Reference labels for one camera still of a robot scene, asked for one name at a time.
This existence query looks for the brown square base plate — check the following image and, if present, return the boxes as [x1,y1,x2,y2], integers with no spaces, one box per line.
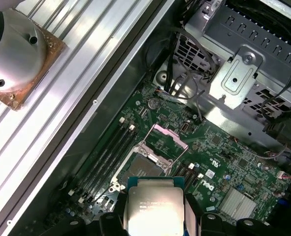
[0,21,69,112]

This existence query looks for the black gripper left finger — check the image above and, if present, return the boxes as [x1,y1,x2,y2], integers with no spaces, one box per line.
[61,191,129,236]

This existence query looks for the black RAM slot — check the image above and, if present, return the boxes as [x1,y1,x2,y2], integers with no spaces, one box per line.
[177,159,189,177]
[189,172,204,197]
[83,129,141,207]
[186,168,199,194]
[74,121,131,200]
[183,162,195,190]
[78,124,136,204]
[70,117,126,196]

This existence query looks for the CPU socket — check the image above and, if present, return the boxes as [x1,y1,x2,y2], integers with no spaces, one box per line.
[110,145,174,191]

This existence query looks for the thin wire locking lever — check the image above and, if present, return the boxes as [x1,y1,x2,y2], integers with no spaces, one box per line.
[165,158,175,177]

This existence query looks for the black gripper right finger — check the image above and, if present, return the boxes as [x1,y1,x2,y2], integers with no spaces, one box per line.
[183,193,274,236]

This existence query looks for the silver finned heatsink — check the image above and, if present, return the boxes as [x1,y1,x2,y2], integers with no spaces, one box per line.
[220,188,257,222]

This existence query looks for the silver CPU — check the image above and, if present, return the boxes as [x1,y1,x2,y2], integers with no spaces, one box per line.
[123,176,185,236]

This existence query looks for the black PC case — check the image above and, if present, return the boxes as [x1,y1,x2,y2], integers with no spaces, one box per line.
[1,0,291,236]

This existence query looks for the green motherboard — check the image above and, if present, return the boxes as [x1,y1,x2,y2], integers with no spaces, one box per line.
[59,83,291,236]

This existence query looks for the silver disk bay cage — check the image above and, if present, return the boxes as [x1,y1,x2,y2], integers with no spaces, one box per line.
[177,0,291,148]

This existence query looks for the silver coin battery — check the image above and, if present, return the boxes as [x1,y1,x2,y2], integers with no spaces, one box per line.
[147,97,161,111]

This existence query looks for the silver metal bracket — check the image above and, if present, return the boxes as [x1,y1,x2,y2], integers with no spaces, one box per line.
[208,45,264,109]

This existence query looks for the metal socket cover frame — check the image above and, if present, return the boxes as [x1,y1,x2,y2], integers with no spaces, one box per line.
[139,123,189,170]

